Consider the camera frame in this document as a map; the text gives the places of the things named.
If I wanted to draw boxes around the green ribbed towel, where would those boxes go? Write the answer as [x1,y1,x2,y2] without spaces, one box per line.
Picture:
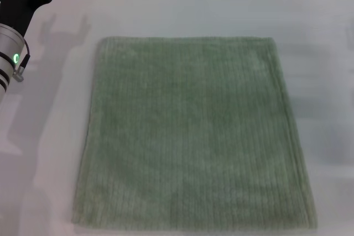
[71,35,319,223]

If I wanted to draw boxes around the left arm connector cable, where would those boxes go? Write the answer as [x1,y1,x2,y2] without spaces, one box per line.
[12,36,31,81]

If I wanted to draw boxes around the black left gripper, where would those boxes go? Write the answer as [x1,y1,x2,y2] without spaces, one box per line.
[0,0,62,36]

